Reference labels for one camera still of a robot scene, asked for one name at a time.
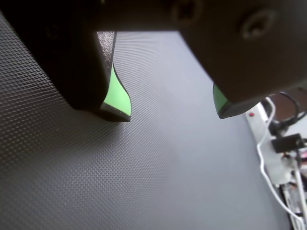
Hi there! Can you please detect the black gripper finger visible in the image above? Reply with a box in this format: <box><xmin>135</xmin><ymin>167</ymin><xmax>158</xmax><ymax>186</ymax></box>
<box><xmin>172</xmin><ymin>0</ymin><xmax>307</xmax><ymax>120</ymax></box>
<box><xmin>0</xmin><ymin>0</ymin><xmax>133</xmax><ymax>123</ymax></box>

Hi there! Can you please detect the black adapter box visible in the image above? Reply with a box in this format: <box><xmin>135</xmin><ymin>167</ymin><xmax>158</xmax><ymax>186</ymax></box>
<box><xmin>271</xmin><ymin>134</ymin><xmax>307</xmax><ymax>154</ymax></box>

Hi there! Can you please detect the white power strip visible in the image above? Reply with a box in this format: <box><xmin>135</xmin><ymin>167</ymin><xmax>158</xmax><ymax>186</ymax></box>
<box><xmin>245</xmin><ymin>102</ymin><xmax>296</xmax><ymax>185</ymax></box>

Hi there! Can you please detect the dark grey mat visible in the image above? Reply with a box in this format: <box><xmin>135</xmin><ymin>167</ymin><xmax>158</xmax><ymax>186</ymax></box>
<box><xmin>0</xmin><ymin>11</ymin><xmax>295</xmax><ymax>230</ymax></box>

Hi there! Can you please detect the black looped cable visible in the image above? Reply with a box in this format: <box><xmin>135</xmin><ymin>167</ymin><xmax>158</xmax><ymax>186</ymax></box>
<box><xmin>268</xmin><ymin>91</ymin><xmax>302</xmax><ymax>135</ymax></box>

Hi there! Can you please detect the thin white cable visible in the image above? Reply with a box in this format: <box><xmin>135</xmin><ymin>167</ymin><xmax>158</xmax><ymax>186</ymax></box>
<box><xmin>256</xmin><ymin>96</ymin><xmax>306</xmax><ymax>224</ymax></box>

